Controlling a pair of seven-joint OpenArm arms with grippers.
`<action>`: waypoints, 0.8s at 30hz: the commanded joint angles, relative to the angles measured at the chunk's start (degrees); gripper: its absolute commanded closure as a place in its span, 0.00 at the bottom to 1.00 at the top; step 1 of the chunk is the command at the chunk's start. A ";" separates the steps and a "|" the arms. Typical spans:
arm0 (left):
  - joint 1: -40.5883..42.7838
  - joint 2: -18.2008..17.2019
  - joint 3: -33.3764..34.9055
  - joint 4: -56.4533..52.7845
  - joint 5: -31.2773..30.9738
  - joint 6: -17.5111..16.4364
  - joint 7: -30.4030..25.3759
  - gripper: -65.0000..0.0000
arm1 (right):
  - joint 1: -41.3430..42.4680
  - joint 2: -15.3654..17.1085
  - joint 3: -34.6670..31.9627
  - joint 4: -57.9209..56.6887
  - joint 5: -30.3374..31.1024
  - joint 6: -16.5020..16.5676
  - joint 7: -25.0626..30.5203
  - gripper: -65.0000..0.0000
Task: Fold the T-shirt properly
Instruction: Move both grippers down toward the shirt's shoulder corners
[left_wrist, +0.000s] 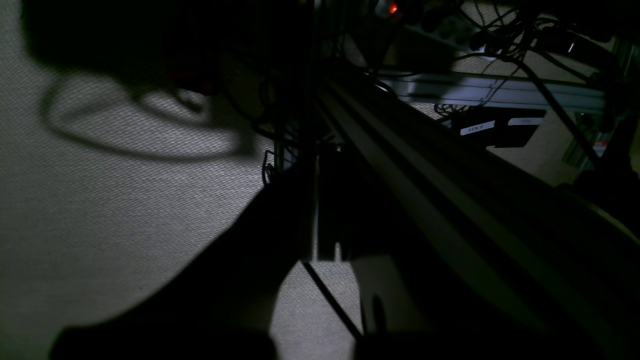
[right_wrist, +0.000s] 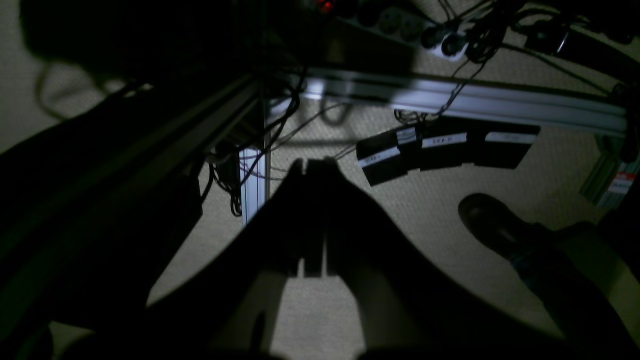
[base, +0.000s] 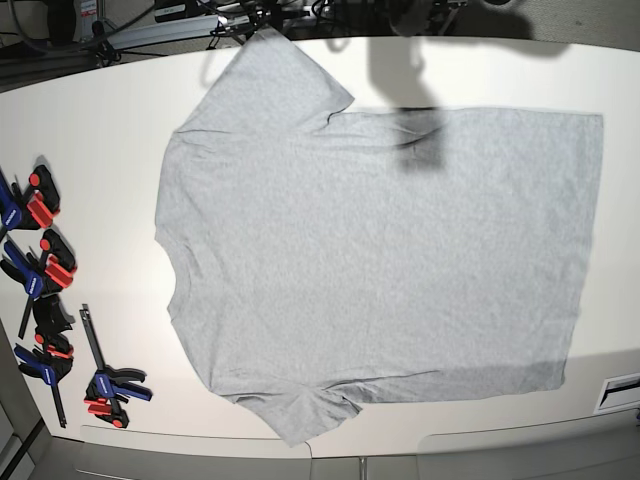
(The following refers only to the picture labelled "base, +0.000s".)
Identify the grey T-shirt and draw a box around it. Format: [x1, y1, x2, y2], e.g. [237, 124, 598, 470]
[155, 28, 604, 446]

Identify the blue red bar clamp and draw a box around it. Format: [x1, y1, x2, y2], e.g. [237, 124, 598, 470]
[79, 304, 153, 429]
[1, 164, 60, 239]
[1, 228, 77, 339]

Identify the lower blue red bar clamp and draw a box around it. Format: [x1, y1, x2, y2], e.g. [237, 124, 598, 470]
[79, 304, 153, 429]

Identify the top blue red bar clamp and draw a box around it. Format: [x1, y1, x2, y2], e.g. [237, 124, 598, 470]
[1, 164, 60, 239]

